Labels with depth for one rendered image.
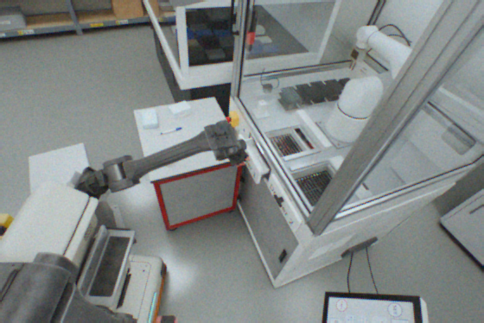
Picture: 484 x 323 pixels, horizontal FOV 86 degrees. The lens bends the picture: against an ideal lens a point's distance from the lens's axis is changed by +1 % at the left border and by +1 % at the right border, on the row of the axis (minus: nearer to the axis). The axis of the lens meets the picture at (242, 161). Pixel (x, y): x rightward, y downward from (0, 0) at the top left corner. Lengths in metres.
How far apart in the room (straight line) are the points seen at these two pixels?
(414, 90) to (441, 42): 0.10
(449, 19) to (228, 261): 1.85
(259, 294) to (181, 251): 0.64
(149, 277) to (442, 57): 1.69
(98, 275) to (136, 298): 0.77
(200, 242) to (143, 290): 0.58
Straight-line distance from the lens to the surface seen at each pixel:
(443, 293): 2.67
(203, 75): 2.01
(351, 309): 1.06
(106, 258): 1.06
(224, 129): 0.81
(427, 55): 0.68
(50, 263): 0.44
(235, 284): 2.05
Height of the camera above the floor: 1.98
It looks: 50 degrees down
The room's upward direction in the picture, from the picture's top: 9 degrees clockwise
